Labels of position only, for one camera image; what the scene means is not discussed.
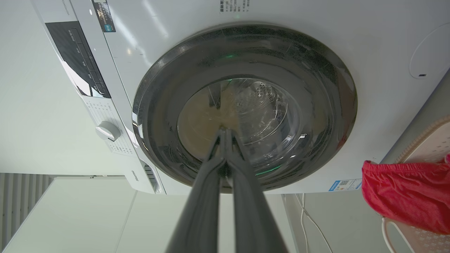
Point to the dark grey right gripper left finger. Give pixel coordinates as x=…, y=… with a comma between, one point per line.
x=197, y=218

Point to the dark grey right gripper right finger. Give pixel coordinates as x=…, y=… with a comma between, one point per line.
x=253, y=218

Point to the beige plastic laundry basket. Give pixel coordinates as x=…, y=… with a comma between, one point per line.
x=427, y=147

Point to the silver washing machine dial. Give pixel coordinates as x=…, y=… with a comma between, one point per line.
x=107, y=131

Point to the dark round washing machine door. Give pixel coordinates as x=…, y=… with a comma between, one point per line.
x=316, y=105

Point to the red garment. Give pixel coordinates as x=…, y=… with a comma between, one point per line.
x=407, y=193

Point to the white front-load washing machine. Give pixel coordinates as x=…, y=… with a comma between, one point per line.
x=175, y=38

